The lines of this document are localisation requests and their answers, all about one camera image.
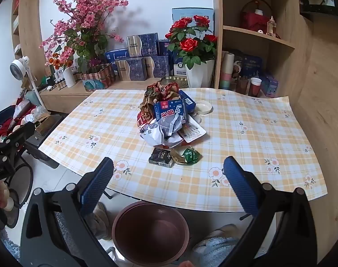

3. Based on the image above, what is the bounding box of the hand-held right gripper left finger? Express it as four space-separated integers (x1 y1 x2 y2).
20 157 118 267

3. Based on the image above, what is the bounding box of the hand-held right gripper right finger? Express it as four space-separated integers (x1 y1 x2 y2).
222 156 317 267

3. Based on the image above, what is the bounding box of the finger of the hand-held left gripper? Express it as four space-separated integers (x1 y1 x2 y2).
3 122 36 154

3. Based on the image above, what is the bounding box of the green gold foil wrapper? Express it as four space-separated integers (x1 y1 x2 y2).
170 146 202 166

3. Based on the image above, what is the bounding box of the black cigarette pack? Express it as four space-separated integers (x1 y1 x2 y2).
148 147 175 168

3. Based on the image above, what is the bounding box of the white printed paper packet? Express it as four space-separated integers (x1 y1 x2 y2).
182 114 207 143

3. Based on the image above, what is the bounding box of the brown plastic trash bin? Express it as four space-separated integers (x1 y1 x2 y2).
112 201 190 267

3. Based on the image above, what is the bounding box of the white paper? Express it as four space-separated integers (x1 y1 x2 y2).
140 115 184 148

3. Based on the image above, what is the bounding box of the dark blue coffee box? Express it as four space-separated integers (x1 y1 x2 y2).
179 90 196 113

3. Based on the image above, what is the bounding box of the blue and white carton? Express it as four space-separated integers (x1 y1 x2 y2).
153 99 186 123

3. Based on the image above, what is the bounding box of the red gold wrapper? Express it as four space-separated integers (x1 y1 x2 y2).
138 79 181 121

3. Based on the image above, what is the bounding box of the person's left hand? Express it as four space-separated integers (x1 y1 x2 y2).
0 183 14 212

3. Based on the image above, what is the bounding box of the cluttered dark storage crate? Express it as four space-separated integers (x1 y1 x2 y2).
0 95 60 170

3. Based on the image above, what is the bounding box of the black round stool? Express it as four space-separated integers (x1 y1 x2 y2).
2 161 35 229

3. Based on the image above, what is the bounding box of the brown plush slipper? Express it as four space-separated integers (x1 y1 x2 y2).
86 201 113 240

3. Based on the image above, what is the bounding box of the yellow checked floral tablecloth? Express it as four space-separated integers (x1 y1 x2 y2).
39 88 328 212

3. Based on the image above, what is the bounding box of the white desk fan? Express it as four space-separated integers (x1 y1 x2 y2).
9 56 47 109

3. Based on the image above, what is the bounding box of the row of small bottles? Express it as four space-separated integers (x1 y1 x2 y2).
47 72 67 91

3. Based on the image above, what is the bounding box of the light blue plush slipper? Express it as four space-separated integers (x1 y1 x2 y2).
191 224 240 267

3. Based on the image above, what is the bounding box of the small white dish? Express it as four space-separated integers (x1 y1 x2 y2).
192 101 213 116

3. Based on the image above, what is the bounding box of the striped flower planter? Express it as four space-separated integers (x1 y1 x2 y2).
80 63 116 92

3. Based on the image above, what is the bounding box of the red paper cup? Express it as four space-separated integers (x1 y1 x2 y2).
248 78 262 97

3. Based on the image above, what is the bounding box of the dark brown cup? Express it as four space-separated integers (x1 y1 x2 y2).
236 76 250 95

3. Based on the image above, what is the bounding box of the small blue box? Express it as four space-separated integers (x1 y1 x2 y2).
259 73 280 99

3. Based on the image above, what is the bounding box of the wooden shelf unit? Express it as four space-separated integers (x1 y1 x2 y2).
212 0 338 263

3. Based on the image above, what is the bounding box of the narrow wooden shelf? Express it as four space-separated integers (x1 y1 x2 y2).
11 0 48 71

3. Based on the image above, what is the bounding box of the stack of pastel paper cups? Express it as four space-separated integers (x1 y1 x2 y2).
219 51 237 91

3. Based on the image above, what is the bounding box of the stack of dark blue boxes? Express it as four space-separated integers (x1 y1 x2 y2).
104 32 173 82

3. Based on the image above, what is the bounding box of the blue printed gift box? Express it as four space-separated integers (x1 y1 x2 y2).
232 51 264 79

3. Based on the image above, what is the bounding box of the gold metal tray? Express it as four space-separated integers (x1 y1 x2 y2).
161 76 189 89

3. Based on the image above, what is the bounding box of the pink blossom plant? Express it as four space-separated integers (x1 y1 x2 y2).
39 0 129 74

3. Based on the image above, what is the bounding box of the blue white tall carton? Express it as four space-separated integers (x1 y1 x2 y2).
173 51 188 79

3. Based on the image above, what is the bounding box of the red rose plant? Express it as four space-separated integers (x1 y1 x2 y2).
165 15 218 71

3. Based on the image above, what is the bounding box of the clear glass bottle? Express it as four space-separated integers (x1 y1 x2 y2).
266 16 277 36

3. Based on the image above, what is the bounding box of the red gift basket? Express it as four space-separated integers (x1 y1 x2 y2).
239 0 273 33

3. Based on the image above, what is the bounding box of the large light blue box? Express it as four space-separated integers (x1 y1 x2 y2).
172 7 215 35

